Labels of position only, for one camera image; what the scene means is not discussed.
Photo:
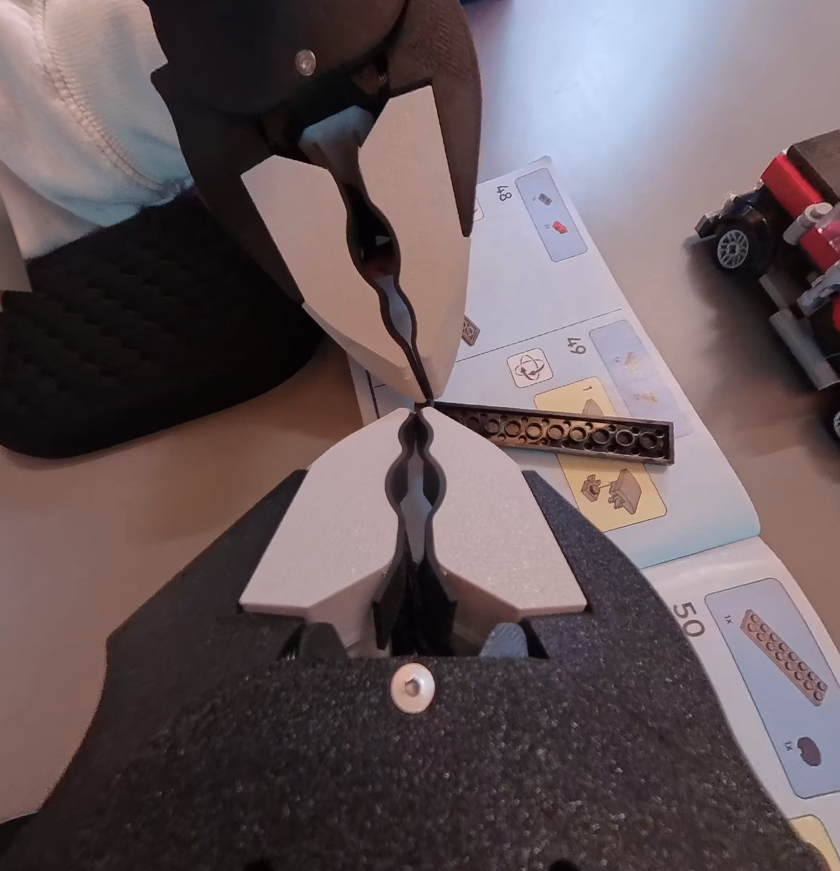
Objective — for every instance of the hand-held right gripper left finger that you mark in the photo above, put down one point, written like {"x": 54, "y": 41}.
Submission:
{"x": 317, "y": 544}

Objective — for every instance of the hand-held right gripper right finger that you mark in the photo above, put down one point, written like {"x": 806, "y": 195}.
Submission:
{"x": 508, "y": 544}

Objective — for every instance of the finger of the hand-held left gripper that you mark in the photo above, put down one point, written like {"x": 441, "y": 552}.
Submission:
{"x": 426, "y": 204}
{"x": 304, "y": 238}

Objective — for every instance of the long black lego plate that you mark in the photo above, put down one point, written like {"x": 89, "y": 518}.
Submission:
{"x": 556, "y": 432}

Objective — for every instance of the person's left forearm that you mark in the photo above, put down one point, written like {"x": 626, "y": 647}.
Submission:
{"x": 86, "y": 102}

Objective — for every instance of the open lego instruction booklet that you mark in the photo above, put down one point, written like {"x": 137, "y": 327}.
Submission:
{"x": 665, "y": 408}

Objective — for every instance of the black red lego truck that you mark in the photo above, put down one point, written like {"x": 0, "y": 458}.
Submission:
{"x": 801, "y": 224}

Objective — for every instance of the black quilted wrist pad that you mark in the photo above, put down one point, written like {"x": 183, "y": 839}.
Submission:
{"x": 140, "y": 340}

